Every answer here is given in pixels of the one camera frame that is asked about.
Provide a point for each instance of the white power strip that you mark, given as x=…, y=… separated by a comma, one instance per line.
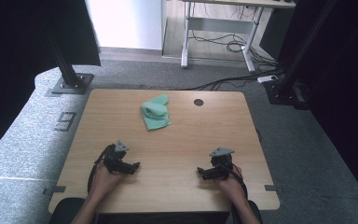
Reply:
x=267, y=79

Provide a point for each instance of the grey tape strip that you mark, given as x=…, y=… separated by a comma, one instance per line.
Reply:
x=272, y=188

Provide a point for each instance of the green microfibre cloth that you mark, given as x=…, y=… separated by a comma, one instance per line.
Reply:
x=155, y=119

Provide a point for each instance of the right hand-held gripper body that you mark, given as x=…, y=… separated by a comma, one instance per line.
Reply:
x=222, y=161

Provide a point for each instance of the white metal frame desk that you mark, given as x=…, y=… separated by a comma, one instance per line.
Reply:
x=217, y=25

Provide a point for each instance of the person's left hand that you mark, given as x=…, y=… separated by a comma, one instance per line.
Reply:
x=101, y=182

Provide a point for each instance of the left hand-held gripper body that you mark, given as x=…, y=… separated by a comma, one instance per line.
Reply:
x=115, y=155

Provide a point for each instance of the person's right hand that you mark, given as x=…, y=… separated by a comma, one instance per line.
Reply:
x=234, y=186

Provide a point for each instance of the white panel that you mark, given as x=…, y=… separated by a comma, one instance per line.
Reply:
x=124, y=21

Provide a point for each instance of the dark round table grommet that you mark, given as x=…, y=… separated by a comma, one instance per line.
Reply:
x=198, y=102

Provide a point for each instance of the black metal stand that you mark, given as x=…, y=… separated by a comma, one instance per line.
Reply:
x=287, y=84
x=70, y=79

